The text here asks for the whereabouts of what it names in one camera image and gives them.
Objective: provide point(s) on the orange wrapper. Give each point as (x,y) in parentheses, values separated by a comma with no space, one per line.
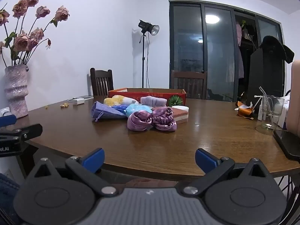
(243,111)

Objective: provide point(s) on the yellow and white plush toy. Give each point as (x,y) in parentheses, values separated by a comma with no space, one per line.
(112,100)

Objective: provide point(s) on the white charger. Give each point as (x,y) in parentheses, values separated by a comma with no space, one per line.
(78,102)

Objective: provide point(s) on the yellow crumbs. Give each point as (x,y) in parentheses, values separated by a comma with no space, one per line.
(63,106)

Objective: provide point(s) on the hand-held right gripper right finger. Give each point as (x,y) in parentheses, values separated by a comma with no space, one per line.
(204,160)

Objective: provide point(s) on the pale pink object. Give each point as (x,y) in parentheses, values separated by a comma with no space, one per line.
(294,98)

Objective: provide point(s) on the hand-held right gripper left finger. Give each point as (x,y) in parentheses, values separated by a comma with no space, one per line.
(96,159)

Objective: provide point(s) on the person's blue pants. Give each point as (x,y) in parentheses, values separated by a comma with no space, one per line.
(8,199)

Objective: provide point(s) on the white paper scrap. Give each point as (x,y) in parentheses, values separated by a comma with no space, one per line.
(251,104)

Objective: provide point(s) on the brown layered sponge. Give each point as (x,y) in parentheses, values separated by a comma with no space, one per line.
(182,117)

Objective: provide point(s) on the white plastic object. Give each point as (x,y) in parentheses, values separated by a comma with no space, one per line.
(4,112)

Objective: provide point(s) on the hanging clothes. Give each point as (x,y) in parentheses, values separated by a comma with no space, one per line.
(239,51)

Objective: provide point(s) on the white tissue pack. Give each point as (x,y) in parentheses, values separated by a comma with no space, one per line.
(286,112)

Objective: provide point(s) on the studio light on tripod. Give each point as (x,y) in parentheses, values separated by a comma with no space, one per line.
(146,27)

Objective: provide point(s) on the red cardboard box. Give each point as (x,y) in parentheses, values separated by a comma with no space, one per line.
(164,96)

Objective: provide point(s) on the dark wooden chair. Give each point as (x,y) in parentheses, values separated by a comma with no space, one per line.
(102,82)
(187,84)

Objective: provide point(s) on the black jacket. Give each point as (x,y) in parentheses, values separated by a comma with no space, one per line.
(274,45)

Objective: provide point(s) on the black phone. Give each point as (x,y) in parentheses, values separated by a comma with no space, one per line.
(288,143)

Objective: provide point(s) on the sliding glass door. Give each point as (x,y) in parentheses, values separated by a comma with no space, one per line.
(220,51)

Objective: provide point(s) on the lavender fluffy towel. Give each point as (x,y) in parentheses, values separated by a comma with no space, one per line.
(153,101)

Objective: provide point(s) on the glass cup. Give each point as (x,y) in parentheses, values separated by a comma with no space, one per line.
(271,117)

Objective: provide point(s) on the black monitor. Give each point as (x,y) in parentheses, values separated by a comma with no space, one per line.
(264,75)

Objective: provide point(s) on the clear glass straw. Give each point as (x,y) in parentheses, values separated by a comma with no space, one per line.
(264,96)

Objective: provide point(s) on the light blue fluffy cloth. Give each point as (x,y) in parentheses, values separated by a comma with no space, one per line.
(138,109)

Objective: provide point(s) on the blue packet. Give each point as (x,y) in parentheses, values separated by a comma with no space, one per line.
(119,109)

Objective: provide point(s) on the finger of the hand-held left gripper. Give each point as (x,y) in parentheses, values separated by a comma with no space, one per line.
(30,131)
(7,120)

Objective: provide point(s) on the white plastic holder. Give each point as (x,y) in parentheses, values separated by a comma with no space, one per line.
(259,109)

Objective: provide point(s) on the purple satin bow headband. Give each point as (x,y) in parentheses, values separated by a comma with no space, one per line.
(150,121)

